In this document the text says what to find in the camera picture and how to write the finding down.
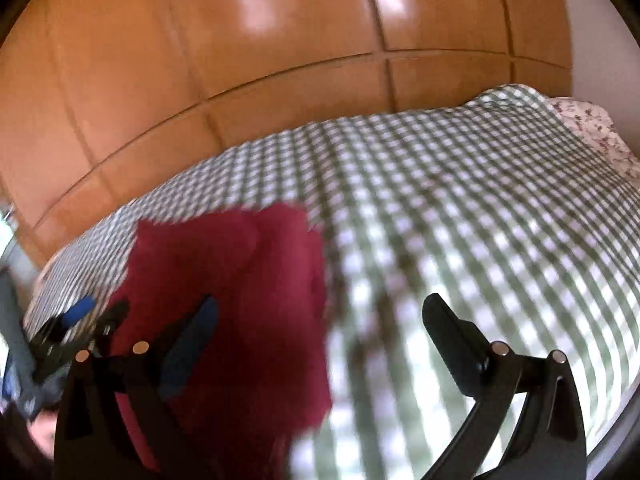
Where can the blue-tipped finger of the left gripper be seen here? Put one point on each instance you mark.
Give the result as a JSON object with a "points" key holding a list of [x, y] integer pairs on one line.
{"points": [[75, 312]]}

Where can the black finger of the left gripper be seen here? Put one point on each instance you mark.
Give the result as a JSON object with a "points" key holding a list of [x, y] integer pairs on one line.
{"points": [[106, 325]]}

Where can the green white checkered bedspread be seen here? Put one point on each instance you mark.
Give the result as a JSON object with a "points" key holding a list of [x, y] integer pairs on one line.
{"points": [[495, 205]]}

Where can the floral patterned pillow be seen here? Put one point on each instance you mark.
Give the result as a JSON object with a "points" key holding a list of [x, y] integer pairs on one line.
{"points": [[596, 127]]}

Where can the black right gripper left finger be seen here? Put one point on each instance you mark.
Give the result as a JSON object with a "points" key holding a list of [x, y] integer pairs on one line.
{"points": [[115, 422]]}

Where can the dark red garment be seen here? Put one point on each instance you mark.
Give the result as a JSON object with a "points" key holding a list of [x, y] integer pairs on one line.
{"points": [[261, 380]]}

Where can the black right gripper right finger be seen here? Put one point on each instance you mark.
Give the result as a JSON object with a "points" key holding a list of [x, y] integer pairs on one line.
{"points": [[548, 441]]}

